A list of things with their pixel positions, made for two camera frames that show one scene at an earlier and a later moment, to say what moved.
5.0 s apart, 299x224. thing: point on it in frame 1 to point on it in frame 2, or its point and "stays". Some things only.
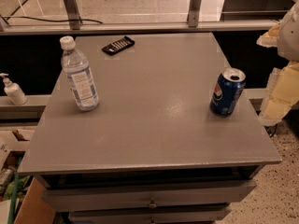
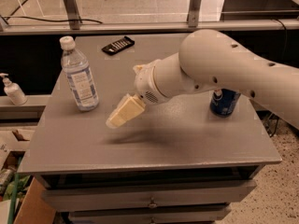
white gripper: x=290 y=35 to x=145 y=85
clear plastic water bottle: x=79 y=76 stays
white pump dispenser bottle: x=13 y=91 stays
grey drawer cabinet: x=153 y=151 stays
